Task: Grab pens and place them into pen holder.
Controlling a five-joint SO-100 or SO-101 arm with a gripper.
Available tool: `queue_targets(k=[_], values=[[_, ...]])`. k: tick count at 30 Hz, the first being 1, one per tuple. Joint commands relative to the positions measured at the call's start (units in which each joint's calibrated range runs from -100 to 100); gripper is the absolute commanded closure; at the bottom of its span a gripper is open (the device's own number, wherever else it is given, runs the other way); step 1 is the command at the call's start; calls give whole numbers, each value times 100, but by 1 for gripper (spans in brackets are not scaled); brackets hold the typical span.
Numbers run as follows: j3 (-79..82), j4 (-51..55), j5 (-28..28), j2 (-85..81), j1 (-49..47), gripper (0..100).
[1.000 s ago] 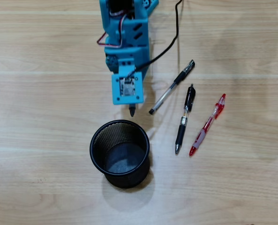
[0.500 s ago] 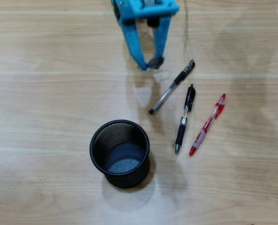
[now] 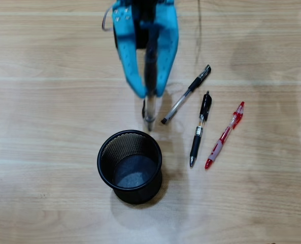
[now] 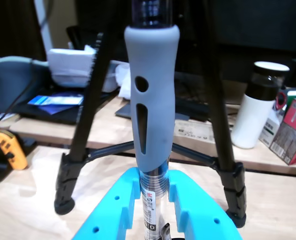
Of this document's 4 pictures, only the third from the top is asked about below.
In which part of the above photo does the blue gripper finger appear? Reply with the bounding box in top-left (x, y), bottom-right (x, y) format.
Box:
top-left (113, 6), bottom-right (147, 99)
top-left (154, 7), bottom-right (179, 97)

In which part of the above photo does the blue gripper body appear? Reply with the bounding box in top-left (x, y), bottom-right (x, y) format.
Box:
top-left (114, 0), bottom-right (177, 28)

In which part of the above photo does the clear stick pen black cap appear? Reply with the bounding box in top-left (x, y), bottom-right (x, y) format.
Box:
top-left (161, 64), bottom-right (212, 125)

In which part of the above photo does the grey grip retractable pen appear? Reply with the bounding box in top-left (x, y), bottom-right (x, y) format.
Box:
top-left (141, 24), bottom-right (159, 132)

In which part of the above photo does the black retractable pen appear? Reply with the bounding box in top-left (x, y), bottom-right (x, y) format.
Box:
top-left (189, 90), bottom-right (213, 168)

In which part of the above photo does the red retractable pen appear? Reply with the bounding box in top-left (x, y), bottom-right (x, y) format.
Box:
top-left (204, 101), bottom-right (245, 170)

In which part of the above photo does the black mesh pen holder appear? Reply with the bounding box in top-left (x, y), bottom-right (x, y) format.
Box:
top-left (96, 129), bottom-right (163, 205)

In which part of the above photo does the red white servo wire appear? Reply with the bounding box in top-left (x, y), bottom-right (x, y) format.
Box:
top-left (101, 5), bottom-right (115, 33)

